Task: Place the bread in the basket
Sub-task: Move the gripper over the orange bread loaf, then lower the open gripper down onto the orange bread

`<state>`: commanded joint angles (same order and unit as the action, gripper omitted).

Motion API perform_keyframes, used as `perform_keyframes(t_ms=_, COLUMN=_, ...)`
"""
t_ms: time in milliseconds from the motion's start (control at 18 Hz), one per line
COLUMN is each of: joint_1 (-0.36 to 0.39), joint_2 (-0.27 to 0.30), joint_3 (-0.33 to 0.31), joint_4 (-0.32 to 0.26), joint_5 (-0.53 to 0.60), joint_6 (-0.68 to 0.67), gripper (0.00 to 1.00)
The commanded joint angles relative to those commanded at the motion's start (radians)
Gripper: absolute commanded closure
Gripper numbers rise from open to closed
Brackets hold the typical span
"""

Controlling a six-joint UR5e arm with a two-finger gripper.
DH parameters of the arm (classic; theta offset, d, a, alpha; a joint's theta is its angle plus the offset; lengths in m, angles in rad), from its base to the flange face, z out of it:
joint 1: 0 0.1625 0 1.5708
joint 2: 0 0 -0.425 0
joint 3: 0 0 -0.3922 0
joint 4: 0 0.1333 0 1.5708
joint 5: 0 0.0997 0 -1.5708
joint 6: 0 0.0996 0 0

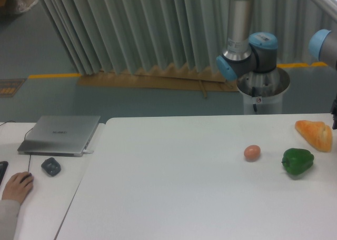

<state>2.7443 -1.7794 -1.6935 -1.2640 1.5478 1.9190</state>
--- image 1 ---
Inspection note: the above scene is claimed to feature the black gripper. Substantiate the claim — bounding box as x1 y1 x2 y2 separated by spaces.
331 96 337 130

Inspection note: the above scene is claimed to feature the white laptop cable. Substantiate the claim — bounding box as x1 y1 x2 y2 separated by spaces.
83 138 94 154

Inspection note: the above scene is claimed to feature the brown egg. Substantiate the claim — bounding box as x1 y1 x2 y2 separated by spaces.
244 145 261 162

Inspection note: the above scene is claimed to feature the black keyboard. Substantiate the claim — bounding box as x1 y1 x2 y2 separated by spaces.
0 161 8 184

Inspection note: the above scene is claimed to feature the grey sleeved forearm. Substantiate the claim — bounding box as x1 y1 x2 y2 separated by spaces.
1 200 21 240

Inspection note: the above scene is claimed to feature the black computer mouse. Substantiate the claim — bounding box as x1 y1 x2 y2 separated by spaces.
20 173 34 187

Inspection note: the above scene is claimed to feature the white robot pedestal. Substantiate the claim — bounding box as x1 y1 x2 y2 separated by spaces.
236 67 290 115

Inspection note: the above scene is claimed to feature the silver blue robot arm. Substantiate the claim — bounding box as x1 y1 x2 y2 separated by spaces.
216 0 336 114

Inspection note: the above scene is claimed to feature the dark grey small device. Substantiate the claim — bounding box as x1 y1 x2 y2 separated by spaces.
41 157 62 177

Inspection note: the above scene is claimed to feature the pale green folding curtain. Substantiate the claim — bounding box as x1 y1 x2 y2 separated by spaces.
39 0 336 75

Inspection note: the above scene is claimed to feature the orange bread loaf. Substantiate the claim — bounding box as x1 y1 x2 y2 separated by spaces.
295 120 333 153

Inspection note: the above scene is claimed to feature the brown cardboard sheet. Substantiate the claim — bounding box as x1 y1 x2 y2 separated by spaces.
77 64 237 95

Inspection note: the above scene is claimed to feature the green bell pepper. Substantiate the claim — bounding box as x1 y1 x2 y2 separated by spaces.
281 148 314 176

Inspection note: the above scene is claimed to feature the silver closed laptop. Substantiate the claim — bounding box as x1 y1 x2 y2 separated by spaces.
17 115 100 156

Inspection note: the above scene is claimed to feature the black mouse cable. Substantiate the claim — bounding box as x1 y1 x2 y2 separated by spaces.
0 121 35 174

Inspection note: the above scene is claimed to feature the person's hand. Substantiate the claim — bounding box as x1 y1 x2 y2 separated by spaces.
2 172 34 205

